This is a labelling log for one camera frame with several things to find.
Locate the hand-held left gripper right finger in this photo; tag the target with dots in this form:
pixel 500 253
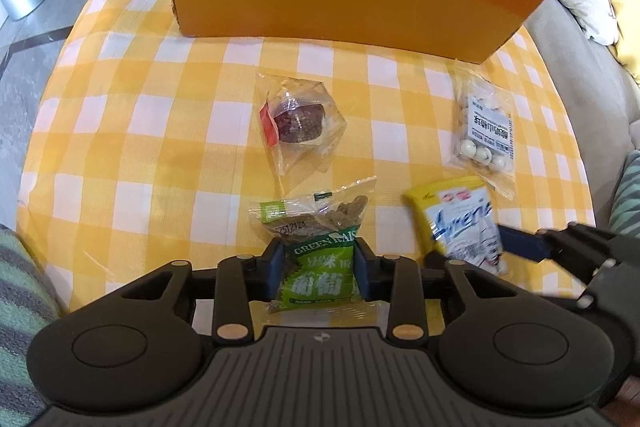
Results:
pixel 364 273

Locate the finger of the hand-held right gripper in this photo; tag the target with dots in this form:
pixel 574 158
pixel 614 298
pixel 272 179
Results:
pixel 525 244
pixel 434 259

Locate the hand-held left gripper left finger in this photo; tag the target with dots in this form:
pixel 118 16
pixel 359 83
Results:
pixel 274 268

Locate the yellow white snack packet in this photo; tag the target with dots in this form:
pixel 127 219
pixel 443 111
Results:
pixel 460 222

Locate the green raisin packet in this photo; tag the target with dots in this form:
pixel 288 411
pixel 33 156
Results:
pixel 322 252

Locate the teal striped fleece cloth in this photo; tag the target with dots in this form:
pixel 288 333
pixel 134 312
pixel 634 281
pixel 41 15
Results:
pixel 25 307
pixel 627 197

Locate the clear packet of white balls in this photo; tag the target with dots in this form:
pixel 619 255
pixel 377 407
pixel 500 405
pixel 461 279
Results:
pixel 482 127

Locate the clear packet with red date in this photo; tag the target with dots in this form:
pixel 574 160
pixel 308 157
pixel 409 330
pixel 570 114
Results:
pixel 300 117

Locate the beige sofa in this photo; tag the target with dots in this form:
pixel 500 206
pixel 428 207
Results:
pixel 590 97

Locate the yellow checked tablecloth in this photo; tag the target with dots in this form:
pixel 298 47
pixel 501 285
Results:
pixel 150 107

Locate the yellow cushion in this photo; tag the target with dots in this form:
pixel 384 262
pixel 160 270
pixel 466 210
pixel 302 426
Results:
pixel 625 22

